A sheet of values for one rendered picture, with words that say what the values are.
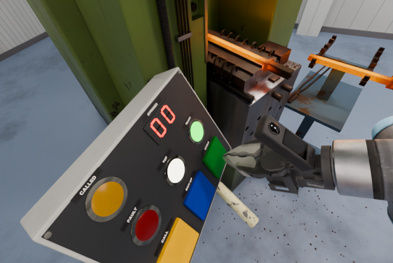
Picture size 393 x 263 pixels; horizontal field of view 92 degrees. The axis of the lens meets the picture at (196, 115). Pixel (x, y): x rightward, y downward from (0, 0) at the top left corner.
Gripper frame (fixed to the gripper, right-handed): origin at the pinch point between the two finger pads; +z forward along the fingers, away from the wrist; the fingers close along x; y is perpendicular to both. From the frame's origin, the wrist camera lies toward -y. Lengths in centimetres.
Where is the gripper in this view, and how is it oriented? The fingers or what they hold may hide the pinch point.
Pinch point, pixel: (226, 155)
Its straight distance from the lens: 45.8
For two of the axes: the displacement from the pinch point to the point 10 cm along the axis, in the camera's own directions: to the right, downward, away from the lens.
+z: -7.7, 1.0, 6.3
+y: 5.0, 7.1, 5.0
